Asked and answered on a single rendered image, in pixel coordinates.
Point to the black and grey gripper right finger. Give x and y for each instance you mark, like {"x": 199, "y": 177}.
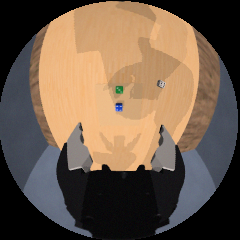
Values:
{"x": 168, "y": 160}

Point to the green die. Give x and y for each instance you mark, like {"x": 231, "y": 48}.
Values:
{"x": 119, "y": 89}

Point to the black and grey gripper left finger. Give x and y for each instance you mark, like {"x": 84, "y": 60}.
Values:
{"x": 74, "y": 160}

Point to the blue die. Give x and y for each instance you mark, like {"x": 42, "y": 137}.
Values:
{"x": 118, "y": 107}

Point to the white die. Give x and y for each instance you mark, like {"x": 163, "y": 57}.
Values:
{"x": 161, "y": 84}

